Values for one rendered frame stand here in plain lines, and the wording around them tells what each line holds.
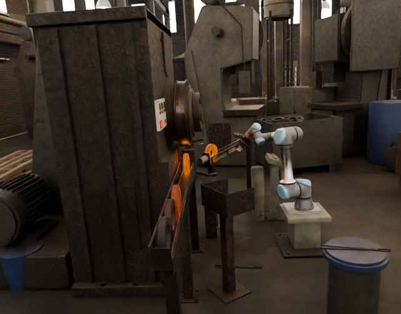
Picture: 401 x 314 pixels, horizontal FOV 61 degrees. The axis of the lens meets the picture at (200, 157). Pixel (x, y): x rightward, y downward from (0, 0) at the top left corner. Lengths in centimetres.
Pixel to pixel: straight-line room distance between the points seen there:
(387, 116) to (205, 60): 265
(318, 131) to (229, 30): 186
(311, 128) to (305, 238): 221
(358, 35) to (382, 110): 110
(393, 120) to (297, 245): 300
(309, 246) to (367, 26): 366
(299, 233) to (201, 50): 327
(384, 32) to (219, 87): 248
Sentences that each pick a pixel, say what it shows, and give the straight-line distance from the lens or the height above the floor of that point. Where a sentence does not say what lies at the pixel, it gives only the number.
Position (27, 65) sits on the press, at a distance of 1048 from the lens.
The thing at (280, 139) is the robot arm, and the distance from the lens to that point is 256.
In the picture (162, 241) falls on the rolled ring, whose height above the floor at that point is 70.
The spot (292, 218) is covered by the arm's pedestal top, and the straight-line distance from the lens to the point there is 266.
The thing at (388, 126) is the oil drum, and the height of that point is 56.
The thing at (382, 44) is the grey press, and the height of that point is 168.
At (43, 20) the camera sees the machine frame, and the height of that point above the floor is 171.
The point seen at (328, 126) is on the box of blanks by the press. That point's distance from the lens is 486.
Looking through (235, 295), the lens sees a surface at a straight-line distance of 233.
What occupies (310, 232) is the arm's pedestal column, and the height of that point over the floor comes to 16.
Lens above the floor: 135
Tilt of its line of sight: 13 degrees down
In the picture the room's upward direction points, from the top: 3 degrees counter-clockwise
